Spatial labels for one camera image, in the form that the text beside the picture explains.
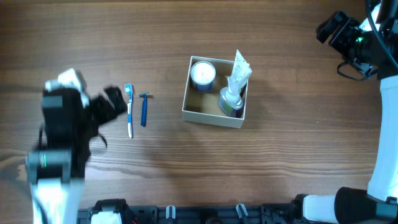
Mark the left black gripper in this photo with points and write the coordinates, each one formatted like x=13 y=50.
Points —
x=109 y=112

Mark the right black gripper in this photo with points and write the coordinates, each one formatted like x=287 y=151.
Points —
x=337 y=41

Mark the blue white toothbrush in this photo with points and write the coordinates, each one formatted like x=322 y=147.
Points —
x=130 y=92

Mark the blue disposable razor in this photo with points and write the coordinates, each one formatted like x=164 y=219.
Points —
x=144 y=96

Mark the white cosmetic tube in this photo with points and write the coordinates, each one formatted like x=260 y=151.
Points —
x=241 y=70

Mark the blue jar white lid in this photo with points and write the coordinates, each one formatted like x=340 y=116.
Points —
x=202 y=75

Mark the clear blue spray bottle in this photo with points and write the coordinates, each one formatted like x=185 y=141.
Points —
x=230 y=101

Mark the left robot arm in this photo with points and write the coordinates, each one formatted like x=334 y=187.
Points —
x=56 y=168

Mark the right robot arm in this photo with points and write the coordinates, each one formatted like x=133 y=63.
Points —
x=370 y=47

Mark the white cardboard box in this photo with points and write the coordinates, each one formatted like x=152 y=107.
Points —
x=203 y=107

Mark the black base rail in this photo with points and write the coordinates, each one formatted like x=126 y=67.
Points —
x=265 y=214

